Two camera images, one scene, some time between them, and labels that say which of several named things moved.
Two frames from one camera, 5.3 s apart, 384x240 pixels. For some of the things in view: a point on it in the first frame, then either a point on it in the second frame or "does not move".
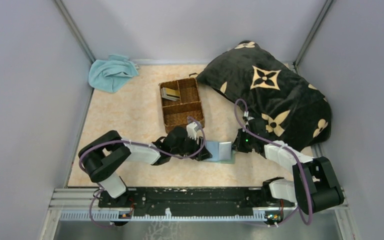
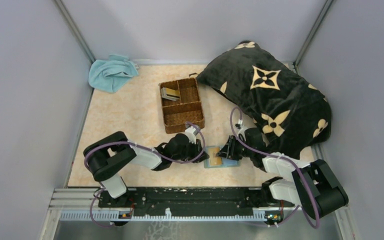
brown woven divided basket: (180, 101) does not move
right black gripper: (237, 145) → (228, 150)
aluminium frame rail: (83, 205) does not move
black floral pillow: (283, 108) does not move
